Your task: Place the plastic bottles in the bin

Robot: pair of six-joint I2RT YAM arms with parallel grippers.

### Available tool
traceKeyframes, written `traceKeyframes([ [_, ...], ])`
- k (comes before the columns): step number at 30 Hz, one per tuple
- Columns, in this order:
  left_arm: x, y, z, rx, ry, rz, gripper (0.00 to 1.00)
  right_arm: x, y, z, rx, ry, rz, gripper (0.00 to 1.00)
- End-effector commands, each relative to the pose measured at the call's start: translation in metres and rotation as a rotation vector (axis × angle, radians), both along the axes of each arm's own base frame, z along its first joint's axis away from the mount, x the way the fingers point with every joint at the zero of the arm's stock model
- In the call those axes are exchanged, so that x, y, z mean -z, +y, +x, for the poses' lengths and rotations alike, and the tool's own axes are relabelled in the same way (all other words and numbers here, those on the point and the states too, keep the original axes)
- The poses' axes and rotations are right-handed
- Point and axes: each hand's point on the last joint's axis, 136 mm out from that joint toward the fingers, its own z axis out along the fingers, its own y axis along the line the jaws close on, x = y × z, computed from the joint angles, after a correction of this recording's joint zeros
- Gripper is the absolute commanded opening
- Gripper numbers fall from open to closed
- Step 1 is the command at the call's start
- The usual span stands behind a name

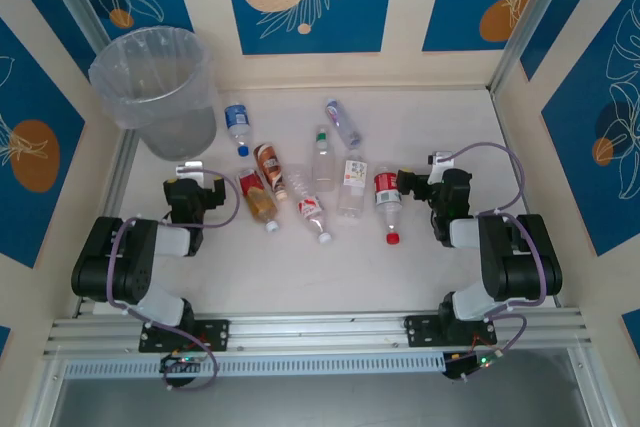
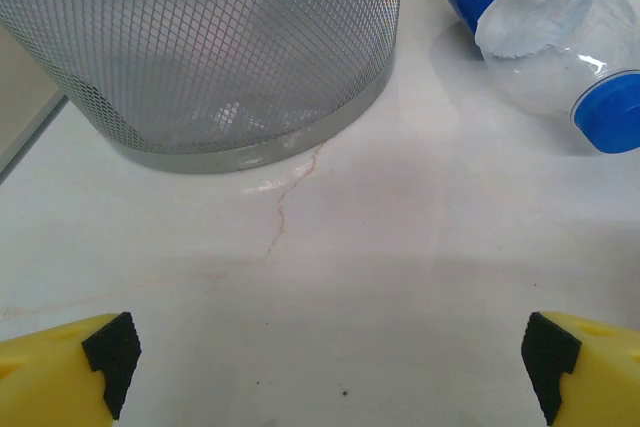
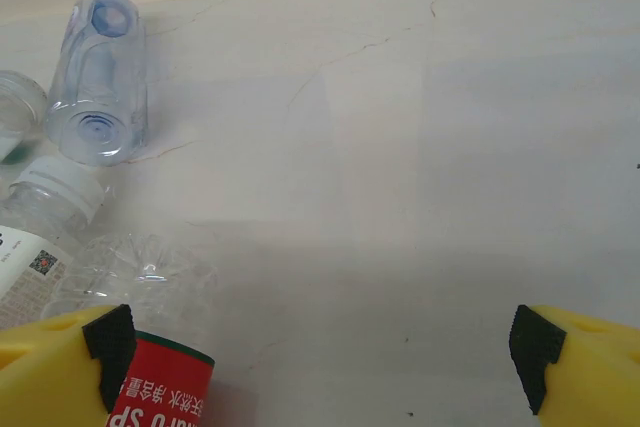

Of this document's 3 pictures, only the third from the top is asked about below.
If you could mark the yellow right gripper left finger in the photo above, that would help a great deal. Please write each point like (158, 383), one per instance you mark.
(45, 372)

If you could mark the clear bottle green cap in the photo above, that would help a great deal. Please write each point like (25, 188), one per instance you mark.
(17, 107)

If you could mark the small clear bottle purple label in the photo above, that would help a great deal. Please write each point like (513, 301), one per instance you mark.
(100, 77)

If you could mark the clear bottle red label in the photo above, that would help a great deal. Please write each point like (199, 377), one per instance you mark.
(160, 377)

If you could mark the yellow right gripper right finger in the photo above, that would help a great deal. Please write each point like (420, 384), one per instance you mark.
(595, 377)

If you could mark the clear bottle white label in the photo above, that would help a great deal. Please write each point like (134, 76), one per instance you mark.
(35, 217)

